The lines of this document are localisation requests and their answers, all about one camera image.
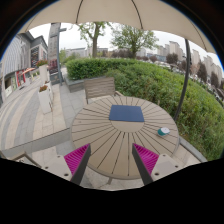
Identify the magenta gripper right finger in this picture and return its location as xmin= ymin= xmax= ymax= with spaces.
xmin=131 ymin=142 xmax=185 ymax=186

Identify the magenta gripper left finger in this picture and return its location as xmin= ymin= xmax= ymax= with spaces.
xmin=42 ymin=143 xmax=92 ymax=186

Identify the white and teal mouse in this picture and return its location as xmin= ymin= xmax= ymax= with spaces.
xmin=157 ymin=127 xmax=170 ymax=136

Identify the blue square mouse pad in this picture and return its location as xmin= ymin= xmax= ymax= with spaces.
xmin=109 ymin=105 xmax=144 ymax=122

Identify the round slatted wooden table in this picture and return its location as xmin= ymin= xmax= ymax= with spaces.
xmin=71 ymin=96 xmax=179 ymax=180

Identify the green trimmed hedge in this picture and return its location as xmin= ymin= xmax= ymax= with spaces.
xmin=66 ymin=59 xmax=224 ymax=160

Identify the white planter box near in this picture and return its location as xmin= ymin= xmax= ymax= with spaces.
xmin=38 ymin=85 xmax=52 ymax=114

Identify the white planter box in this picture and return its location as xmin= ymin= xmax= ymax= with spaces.
xmin=38 ymin=85 xmax=52 ymax=114
xmin=36 ymin=59 xmax=49 ymax=83

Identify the wooden slatted chair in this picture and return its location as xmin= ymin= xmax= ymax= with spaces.
xmin=84 ymin=77 xmax=121 ymax=101

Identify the white planter box far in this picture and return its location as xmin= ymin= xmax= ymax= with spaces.
xmin=36 ymin=59 xmax=49 ymax=83

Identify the grey commercial building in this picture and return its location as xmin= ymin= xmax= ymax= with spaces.
xmin=0 ymin=32 xmax=48 ymax=101

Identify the tree behind hedge right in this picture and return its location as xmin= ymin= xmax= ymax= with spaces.
xmin=111 ymin=24 xmax=158 ymax=59

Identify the tree behind hedge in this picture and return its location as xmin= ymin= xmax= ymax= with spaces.
xmin=111 ymin=24 xmax=158 ymax=59
xmin=78 ymin=21 xmax=111 ymax=58

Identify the dark curved umbrella pole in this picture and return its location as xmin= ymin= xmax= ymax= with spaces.
xmin=173 ymin=39 xmax=191 ymax=122

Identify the tall grey sign pillar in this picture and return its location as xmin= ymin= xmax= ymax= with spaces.
xmin=48 ymin=23 xmax=65 ymax=85

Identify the tree behind hedge left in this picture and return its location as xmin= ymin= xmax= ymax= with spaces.
xmin=78 ymin=21 xmax=111 ymax=58

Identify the beige patio umbrella canopy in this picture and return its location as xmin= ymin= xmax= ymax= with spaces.
xmin=19 ymin=0 xmax=215 ymax=53

